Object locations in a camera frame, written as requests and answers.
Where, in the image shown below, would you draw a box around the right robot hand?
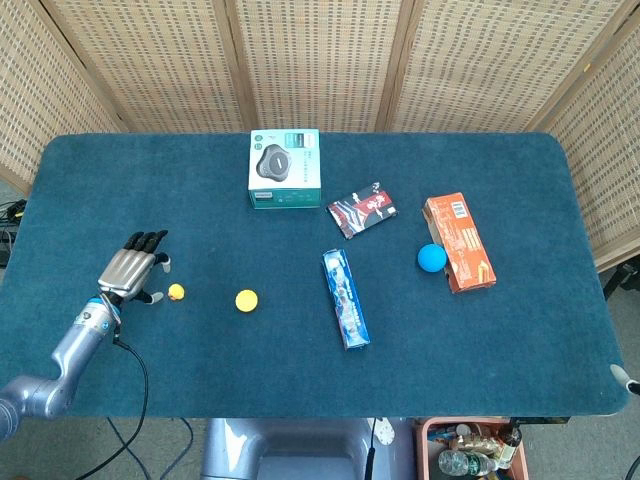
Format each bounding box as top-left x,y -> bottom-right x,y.
609,363 -> 640,396

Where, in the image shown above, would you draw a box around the orange carton box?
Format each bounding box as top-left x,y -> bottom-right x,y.
422,192 -> 498,294

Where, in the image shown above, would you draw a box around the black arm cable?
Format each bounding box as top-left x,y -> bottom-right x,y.
55,335 -> 150,480

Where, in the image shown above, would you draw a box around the black floor cable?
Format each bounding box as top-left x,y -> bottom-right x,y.
105,417 -> 195,480

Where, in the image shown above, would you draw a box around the red black snack packet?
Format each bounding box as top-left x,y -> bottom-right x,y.
326,183 -> 400,240

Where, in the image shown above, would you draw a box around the blue long box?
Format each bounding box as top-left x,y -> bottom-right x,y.
321,249 -> 372,351

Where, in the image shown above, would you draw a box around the clear plastic bottle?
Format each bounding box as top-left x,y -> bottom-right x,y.
438,449 -> 499,477

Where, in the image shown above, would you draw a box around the black tripod stand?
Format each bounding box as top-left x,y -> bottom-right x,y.
599,260 -> 640,301

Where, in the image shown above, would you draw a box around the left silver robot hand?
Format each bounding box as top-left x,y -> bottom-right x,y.
97,229 -> 174,306

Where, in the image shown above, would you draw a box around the woven bamboo folding screen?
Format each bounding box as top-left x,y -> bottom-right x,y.
0,0 -> 640,274

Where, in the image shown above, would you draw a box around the dark teal table cloth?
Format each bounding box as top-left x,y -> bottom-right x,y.
0,130 -> 630,420

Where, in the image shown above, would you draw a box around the white speaker box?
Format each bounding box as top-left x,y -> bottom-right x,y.
247,128 -> 322,210

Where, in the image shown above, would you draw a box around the silver robot torso base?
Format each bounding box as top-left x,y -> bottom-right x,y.
199,417 -> 417,480

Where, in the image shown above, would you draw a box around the pink plastic bin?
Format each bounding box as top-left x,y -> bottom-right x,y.
413,416 -> 530,480

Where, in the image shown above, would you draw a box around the blue ball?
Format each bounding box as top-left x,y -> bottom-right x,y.
417,243 -> 448,275

